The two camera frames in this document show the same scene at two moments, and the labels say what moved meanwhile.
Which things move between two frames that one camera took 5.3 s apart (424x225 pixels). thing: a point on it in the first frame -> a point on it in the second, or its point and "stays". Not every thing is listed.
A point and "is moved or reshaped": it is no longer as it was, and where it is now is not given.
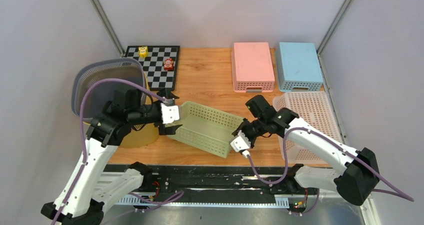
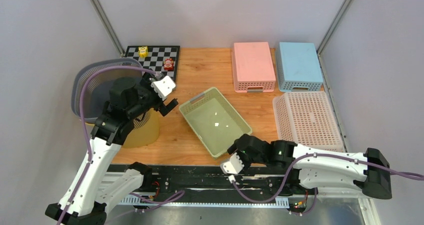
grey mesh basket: x=129 y=69 stays
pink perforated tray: x=252 y=67 stays
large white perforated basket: x=313 y=109 stays
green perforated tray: x=207 y=128 is moved or reshaped
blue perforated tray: x=298 y=67 stays
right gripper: x=242 y=126 -> x=233 y=147
